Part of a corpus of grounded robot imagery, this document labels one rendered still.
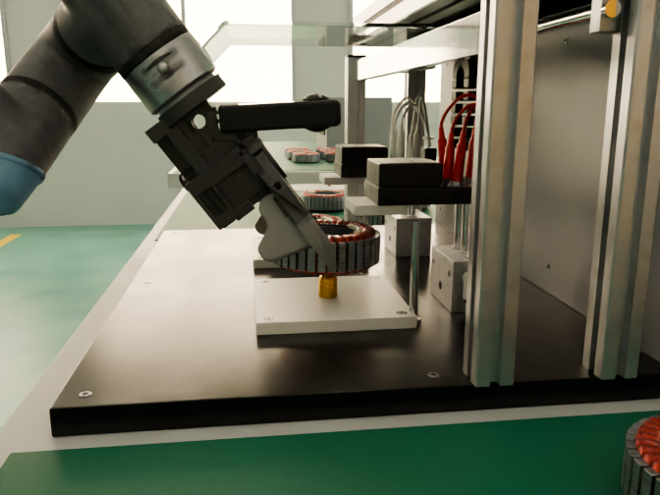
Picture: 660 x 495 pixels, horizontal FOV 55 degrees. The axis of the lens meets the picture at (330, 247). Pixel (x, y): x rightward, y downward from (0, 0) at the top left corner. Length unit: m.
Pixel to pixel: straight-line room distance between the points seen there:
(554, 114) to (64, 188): 5.07
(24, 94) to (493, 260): 0.42
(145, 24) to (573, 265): 0.47
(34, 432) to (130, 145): 4.97
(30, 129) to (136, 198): 4.87
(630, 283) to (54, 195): 5.29
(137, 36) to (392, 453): 0.40
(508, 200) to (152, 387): 0.29
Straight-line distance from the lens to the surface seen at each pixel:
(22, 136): 0.61
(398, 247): 0.87
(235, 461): 0.44
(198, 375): 0.51
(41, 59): 0.66
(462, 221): 0.67
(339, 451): 0.44
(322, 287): 0.64
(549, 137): 0.74
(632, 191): 0.50
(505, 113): 0.45
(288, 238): 0.58
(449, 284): 0.65
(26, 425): 0.52
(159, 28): 0.59
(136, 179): 5.45
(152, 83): 0.59
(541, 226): 0.75
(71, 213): 5.60
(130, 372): 0.53
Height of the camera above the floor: 0.98
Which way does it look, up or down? 13 degrees down
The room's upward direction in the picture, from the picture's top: straight up
